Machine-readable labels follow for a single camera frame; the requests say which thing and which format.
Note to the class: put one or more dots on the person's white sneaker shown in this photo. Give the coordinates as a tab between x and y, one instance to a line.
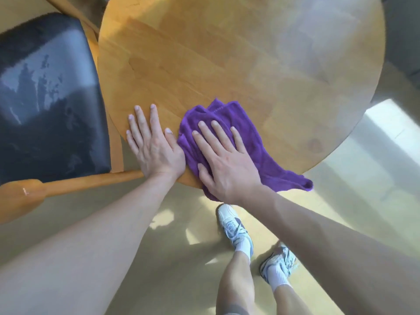
231	224
282	257

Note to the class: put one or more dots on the round wooden table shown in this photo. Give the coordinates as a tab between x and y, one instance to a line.
246	55

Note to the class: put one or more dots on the person's left forearm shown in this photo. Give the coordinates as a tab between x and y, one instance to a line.
82	252

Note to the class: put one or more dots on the wooden chair with black seat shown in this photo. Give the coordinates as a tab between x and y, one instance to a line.
49	127

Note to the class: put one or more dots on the person's left leg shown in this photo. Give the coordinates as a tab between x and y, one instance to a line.
234	285

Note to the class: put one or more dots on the person's right white sneaker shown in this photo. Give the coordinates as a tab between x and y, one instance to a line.
282	257

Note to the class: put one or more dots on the person's white sock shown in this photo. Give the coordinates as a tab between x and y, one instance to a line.
277	277
244	250

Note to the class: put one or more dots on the person's right hand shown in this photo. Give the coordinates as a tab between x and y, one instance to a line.
229	173

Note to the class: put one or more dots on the person's right leg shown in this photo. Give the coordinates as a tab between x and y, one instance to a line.
290	301

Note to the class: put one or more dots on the person's left white sock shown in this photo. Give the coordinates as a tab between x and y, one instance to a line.
244	250

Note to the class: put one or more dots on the person's right forearm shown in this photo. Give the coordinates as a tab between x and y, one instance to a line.
344	259

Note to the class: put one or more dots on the person's leg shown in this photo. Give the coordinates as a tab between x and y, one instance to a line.
234	285
290	301

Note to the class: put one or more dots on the person's left hand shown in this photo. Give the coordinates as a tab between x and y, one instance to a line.
156	154

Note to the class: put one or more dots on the person's left white sneaker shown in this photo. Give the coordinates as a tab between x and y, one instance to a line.
231	224

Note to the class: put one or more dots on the purple microfibre cloth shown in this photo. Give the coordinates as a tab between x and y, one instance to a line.
265	167

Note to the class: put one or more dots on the person's right white sock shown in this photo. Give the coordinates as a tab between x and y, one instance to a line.
277	277

